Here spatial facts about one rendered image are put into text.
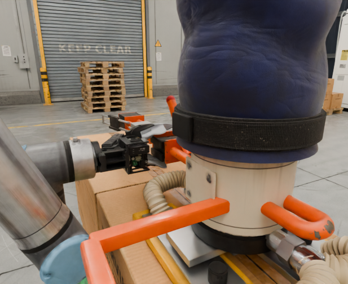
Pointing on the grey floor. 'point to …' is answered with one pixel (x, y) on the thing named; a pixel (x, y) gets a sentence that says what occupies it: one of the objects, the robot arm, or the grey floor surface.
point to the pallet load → (332, 100)
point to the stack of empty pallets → (102, 85)
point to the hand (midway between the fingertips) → (169, 142)
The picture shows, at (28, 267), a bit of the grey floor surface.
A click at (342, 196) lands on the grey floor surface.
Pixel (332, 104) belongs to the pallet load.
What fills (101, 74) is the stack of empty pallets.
